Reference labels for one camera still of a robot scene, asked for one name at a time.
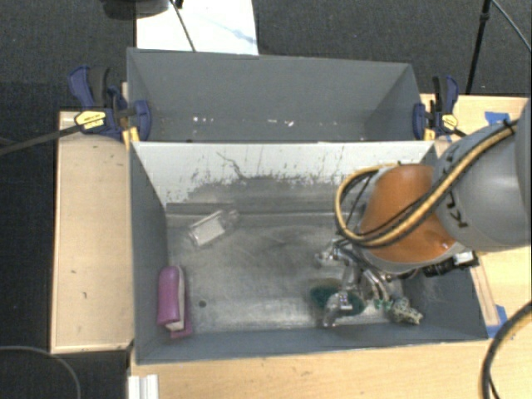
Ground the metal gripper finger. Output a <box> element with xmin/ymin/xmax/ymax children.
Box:
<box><xmin>313</xmin><ymin>249</ymin><xmax>336</xmax><ymax>268</ymax></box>
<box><xmin>320</xmin><ymin>290</ymin><xmax>353</xmax><ymax>329</ymax></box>

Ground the dark green round sponge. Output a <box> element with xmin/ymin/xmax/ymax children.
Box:
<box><xmin>308</xmin><ymin>279</ymin><xmax>367</xmax><ymax>316</ymax></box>

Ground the grey-green speckled lump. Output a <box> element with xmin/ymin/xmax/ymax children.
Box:
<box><xmin>386</xmin><ymin>297</ymin><xmax>425</xmax><ymax>327</ymax></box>

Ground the grey metal bin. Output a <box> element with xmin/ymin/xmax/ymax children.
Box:
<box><xmin>125</xmin><ymin>47</ymin><xmax>490</xmax><ymax>366</ymax></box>

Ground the purple and white brush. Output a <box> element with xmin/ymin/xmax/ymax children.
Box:
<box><xmin>155</xmin><ymin>264</ymin><xmax>194</xmax><ymax>340</ymax></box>

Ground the pale wood board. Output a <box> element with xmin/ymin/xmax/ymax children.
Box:
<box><xmin>49</xmin><ymin>110</ymin><xmax>136</xmax><ymax>355</ymax></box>

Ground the black cylinder on white bracket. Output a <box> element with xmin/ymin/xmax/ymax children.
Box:
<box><xmin>422</xmin><ymin>249</ymin><xmax>480</xmax><ymax>278</ymax></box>

